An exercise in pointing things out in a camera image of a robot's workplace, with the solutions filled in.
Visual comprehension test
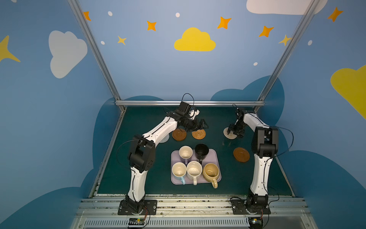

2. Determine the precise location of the multicolour woven round coaster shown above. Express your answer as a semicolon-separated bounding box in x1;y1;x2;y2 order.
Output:
223;127;237;140

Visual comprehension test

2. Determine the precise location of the tan woven rattan coaster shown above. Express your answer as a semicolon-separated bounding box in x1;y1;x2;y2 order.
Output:
192;129;206;140

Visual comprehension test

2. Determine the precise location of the small brown wooden coaster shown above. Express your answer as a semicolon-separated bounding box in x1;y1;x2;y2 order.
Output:
233;148;250;163

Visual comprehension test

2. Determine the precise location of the lilac ceramic mug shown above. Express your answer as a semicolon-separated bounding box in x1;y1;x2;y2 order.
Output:
179;146;193;165

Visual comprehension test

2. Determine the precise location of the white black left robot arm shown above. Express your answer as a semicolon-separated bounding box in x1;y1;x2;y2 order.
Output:
125;101;205;213

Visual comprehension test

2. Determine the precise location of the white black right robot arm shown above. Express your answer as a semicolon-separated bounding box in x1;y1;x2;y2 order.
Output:
225;108;279;214

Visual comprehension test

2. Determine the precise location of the large brown wooden coaster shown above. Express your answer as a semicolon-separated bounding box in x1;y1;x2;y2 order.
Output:
172;129;187;141

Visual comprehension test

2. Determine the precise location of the black ceramic mug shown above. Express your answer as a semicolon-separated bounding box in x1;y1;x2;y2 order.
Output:
194;143;209;164

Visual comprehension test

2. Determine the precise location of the lilac plastic tray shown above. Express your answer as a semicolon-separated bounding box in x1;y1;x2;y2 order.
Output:
171;149;220;185

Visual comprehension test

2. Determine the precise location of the white cream ceramic mug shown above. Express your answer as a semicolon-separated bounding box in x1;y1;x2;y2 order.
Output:
186;161;203;186

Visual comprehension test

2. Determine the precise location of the yellow ceramic mug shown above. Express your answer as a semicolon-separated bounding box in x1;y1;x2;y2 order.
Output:
203;163;220;189

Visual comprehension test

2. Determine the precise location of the right small circuit board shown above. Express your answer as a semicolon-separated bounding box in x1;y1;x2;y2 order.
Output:
248;218;264;229

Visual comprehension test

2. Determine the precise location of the small circuit board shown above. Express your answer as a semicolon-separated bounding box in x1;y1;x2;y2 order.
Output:
248;218;264;229
127;218;145;229

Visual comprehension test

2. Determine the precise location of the left small circuit board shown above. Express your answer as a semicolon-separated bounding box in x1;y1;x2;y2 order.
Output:
127;218;145;229

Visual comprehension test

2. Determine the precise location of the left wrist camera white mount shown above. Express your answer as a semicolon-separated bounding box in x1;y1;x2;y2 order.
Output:
189;109;200;120

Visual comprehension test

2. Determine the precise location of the white woven rope coaster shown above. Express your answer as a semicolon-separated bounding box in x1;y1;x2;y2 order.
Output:
160;135;170;144

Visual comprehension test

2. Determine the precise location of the cream mug blue handle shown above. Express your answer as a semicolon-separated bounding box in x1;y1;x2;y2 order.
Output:
172;162;187;185

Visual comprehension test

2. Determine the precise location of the horizontal aluminium back rail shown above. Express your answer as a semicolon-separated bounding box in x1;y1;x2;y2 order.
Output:
115;100;265;107

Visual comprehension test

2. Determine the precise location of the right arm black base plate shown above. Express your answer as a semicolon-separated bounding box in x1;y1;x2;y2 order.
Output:
229;197;271;215

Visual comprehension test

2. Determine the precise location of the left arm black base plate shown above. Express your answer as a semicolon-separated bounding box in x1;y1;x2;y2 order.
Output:
117;199;157;216

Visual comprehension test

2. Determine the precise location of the left aluminium corner post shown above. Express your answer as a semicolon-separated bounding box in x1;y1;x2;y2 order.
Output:
68;0;126;113

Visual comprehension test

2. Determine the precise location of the aluminium corner post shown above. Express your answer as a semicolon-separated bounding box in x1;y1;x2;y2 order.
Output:
253;0;321;113
68;0;126;113

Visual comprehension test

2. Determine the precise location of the front aluminium base frame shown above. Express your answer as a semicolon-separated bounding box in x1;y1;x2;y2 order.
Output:
71;195;317;229

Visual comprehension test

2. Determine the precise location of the right aluminium corner post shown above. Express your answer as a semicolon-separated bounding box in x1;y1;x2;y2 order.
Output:
253;0;321;113

